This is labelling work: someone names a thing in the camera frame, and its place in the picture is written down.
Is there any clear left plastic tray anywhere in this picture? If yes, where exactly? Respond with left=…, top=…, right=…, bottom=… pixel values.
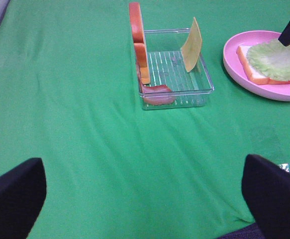
left=139, top=28, right=214, bottom=110

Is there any pink round plate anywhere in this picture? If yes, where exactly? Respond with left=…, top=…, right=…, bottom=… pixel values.
left=222, top=30, right=290, bottom=102

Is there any toy bread slice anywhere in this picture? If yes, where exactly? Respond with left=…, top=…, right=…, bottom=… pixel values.
left=236, top=45, right=290, bottom=85
left=128, top=2, right=150, bottom=85

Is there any green tablecloth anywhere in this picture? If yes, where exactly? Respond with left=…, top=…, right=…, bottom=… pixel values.
left=0, top=0, right=290, bottom=239

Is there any toy bacon strip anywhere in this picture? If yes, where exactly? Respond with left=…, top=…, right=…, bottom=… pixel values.
left=136, top=63, right=175, bottom=106

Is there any silver foil scrap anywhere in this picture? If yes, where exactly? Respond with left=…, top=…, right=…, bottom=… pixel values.
left=279, top=163, right=290, bottom=172

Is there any yellow toy cheese slice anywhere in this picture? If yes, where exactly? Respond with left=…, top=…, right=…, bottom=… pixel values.
left=181, top=17, right=202, bottom=72

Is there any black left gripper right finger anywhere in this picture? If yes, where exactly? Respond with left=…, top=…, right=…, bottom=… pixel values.
left=241, top=154, right=290, bottom=239

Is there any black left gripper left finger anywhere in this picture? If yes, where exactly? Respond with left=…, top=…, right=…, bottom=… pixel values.
left=0, top=158, right=47, bottom=239

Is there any green toy lettuce leaf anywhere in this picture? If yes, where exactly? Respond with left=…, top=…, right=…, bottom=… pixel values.
left=246, top=39, right=290, bottom=81

